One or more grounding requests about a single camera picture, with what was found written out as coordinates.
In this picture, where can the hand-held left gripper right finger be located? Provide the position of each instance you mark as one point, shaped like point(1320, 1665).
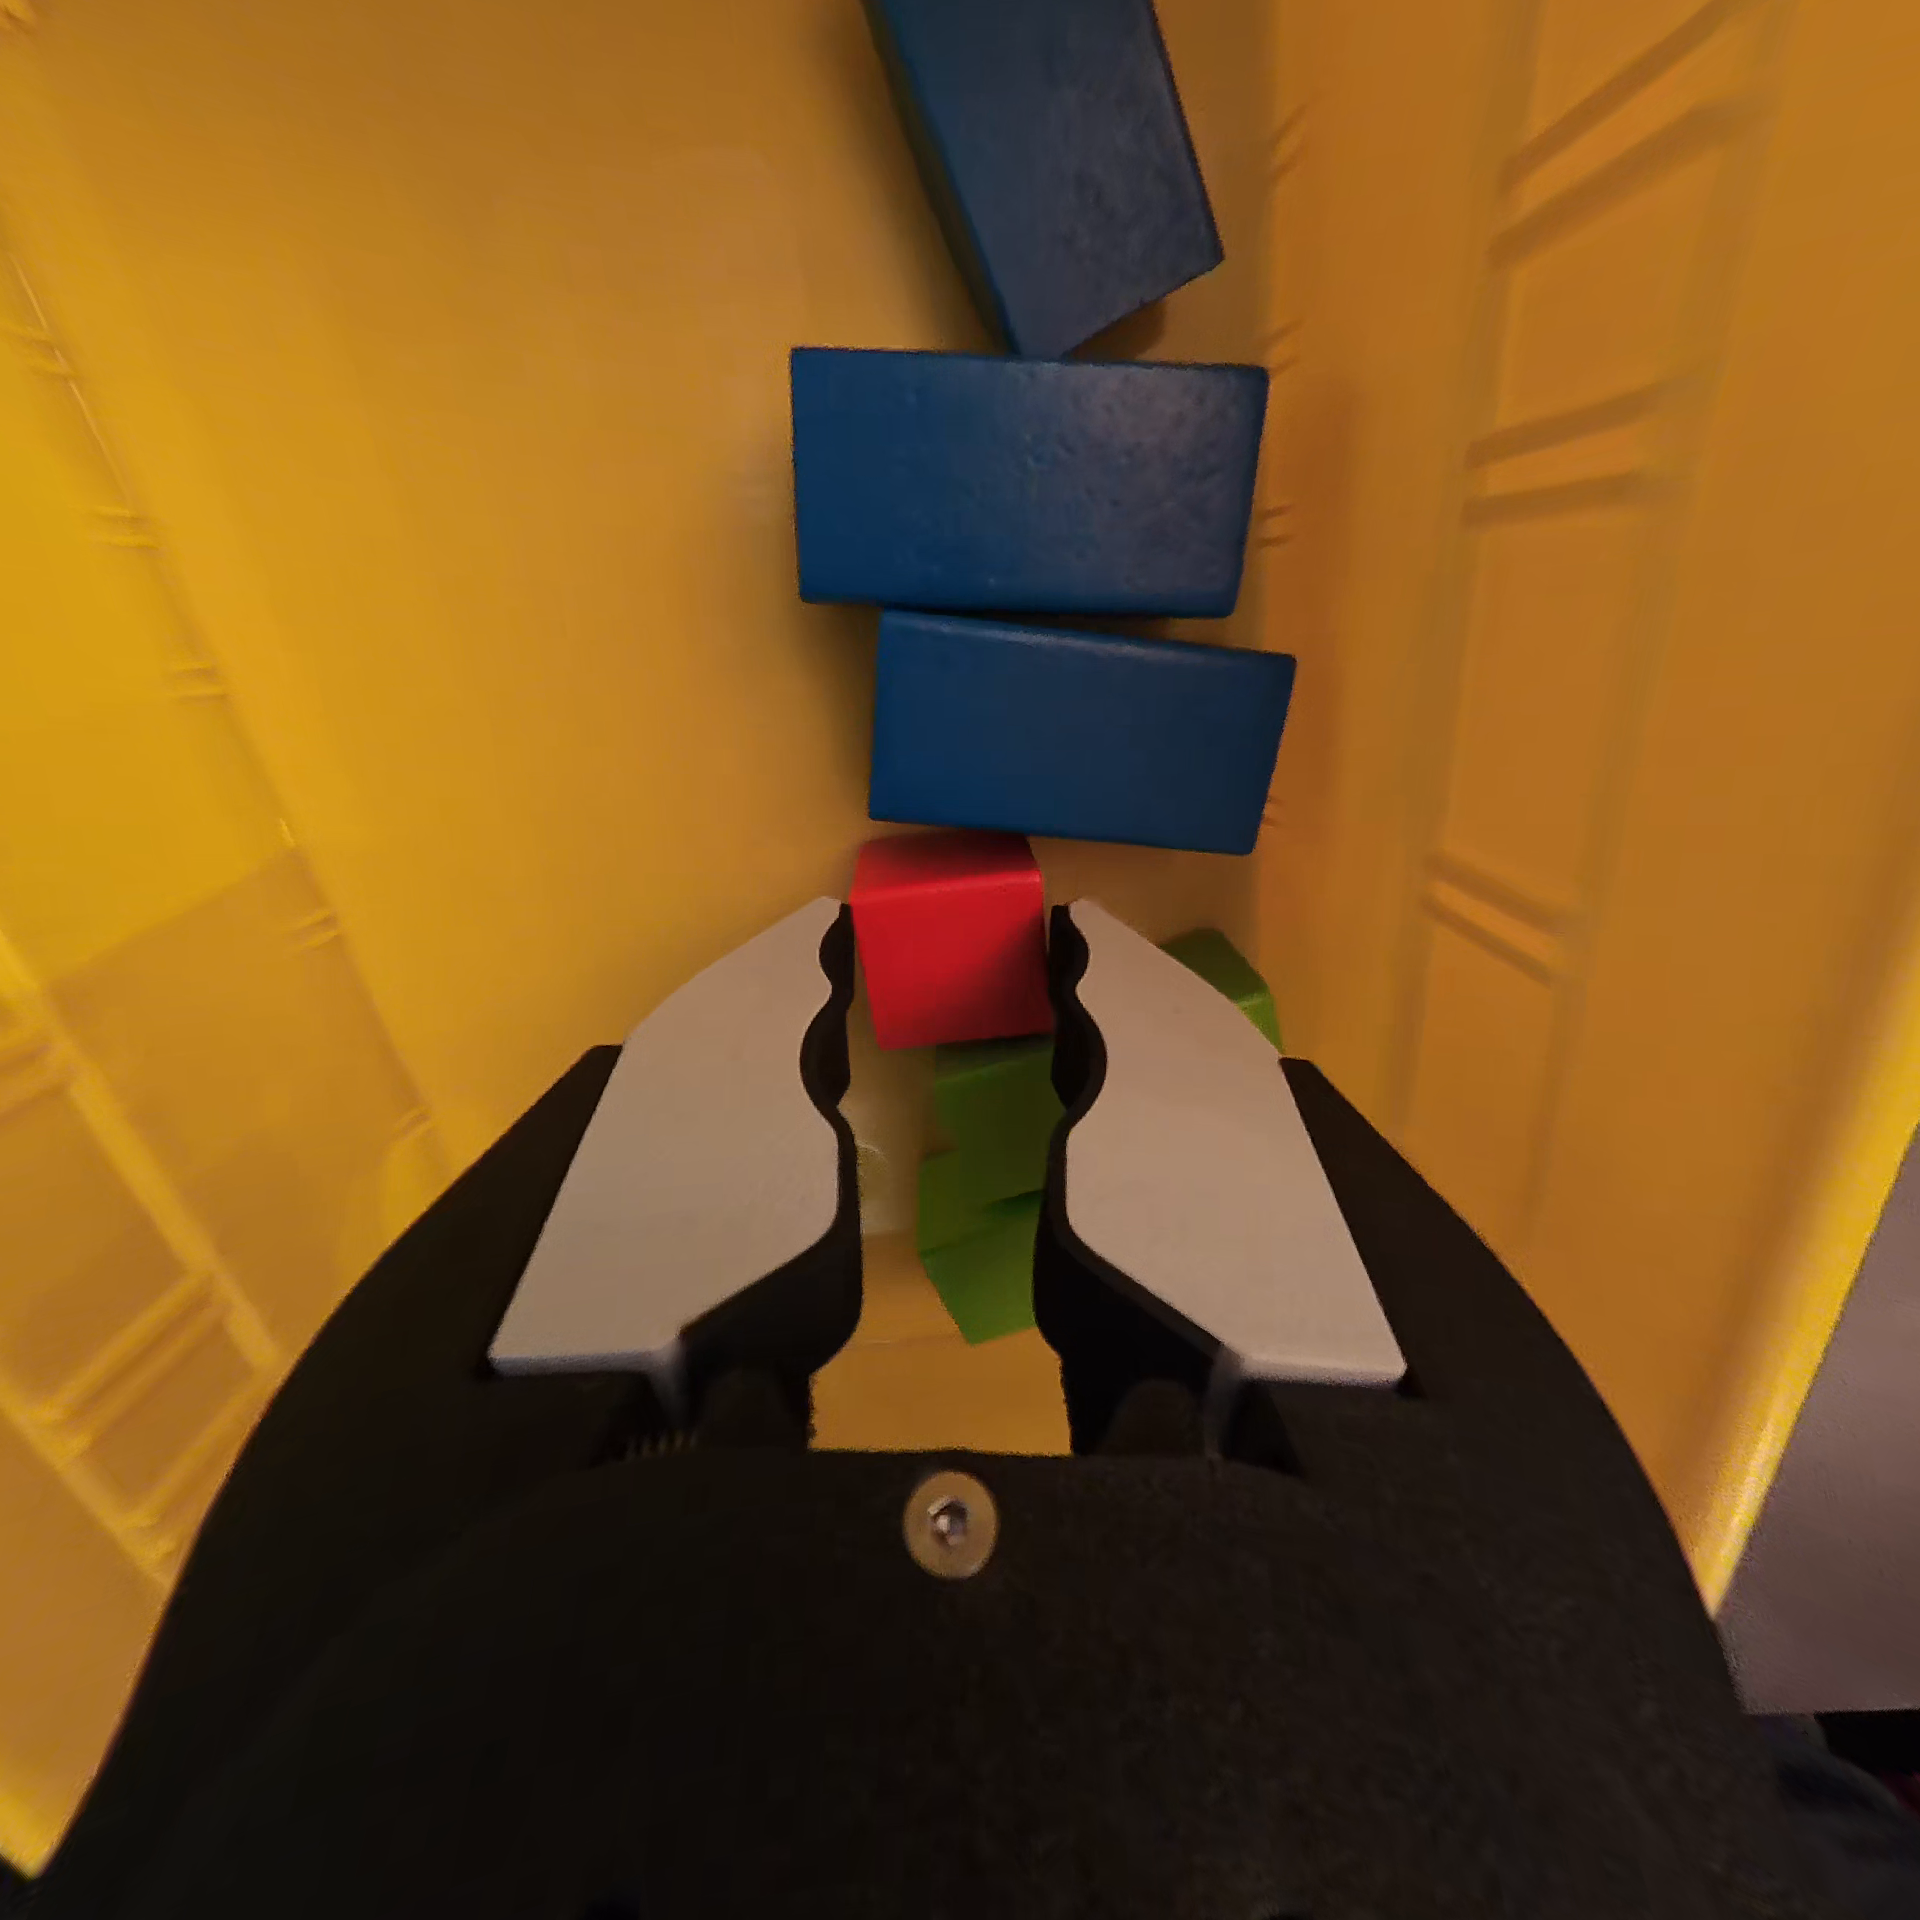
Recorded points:
point(1215, 1201)

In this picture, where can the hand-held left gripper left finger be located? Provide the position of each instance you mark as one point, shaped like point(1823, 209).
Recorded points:
point(675, 1201)

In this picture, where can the green wooden block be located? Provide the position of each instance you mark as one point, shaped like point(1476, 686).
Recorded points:
point(984, 1259)
point(991, 1119)

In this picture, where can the red cube block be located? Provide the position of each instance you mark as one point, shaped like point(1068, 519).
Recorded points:
point(945, 937)

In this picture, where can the blue wooden cuboid block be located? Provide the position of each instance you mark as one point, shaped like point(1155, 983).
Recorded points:
point(1027, 481)

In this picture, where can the yellow plastic bin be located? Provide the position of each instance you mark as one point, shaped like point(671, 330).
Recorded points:
point(451, 450)

